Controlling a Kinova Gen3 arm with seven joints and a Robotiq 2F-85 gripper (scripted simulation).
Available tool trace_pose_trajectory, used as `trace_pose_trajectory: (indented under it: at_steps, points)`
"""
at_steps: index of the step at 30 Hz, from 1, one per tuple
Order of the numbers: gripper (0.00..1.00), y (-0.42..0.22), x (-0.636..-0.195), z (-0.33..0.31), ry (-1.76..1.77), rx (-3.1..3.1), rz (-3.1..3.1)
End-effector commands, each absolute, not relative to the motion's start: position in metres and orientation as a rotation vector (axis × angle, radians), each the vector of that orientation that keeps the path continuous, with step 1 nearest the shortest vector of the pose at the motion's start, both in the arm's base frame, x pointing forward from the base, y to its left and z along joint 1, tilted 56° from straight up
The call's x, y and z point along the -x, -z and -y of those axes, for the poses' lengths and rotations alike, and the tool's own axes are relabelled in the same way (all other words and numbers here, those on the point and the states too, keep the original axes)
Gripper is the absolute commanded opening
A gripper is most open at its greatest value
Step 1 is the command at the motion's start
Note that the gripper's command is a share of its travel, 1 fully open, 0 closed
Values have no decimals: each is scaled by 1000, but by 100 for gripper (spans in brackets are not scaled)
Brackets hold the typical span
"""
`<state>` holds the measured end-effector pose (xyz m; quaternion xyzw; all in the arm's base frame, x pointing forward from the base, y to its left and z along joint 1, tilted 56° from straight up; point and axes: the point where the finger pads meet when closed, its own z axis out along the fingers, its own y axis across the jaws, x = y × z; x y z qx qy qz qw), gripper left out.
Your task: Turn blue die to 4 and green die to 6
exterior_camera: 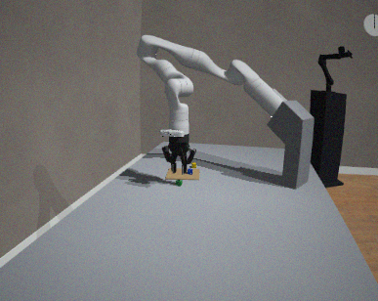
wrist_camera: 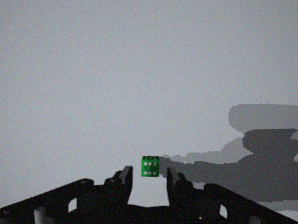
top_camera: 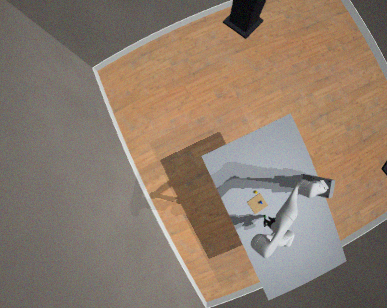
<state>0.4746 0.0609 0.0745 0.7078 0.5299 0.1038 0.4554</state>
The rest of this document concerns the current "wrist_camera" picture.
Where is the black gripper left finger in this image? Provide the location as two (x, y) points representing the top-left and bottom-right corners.
(0, 166), (133, 224)

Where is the green die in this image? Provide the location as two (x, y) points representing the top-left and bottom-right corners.
(141, 156), (159, 177)

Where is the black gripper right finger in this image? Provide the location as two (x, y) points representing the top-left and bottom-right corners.
(165, 167), (298, 224)

